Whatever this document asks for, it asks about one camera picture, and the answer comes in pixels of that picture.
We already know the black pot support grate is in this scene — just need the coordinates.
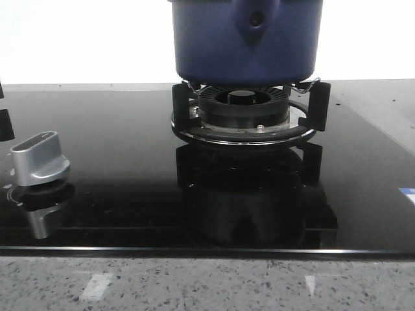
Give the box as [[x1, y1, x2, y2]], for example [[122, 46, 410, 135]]
[[171, 78, 331, 148]]

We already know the blue cooking pot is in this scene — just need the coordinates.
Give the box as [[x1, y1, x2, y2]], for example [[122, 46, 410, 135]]
[[171, 0, 323, 87]]

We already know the black gas stove burner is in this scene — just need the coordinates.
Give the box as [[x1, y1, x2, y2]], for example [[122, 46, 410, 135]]
[[198, 86, 289, 128]]

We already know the black glass cooktop panel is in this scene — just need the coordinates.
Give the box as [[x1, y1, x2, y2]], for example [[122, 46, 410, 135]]
[[1, 85, 414, 259]]

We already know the silver stove control knob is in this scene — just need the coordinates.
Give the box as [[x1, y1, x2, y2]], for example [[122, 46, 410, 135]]
[[10, 131, 70, 187]]

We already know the black left burner grate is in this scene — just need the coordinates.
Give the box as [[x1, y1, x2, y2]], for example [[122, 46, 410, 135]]
[[0, 80, 16, 143]]

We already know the blue white cooktop sticker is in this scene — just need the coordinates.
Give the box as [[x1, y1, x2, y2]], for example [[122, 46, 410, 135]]
[[399, 188, 415, 205]]

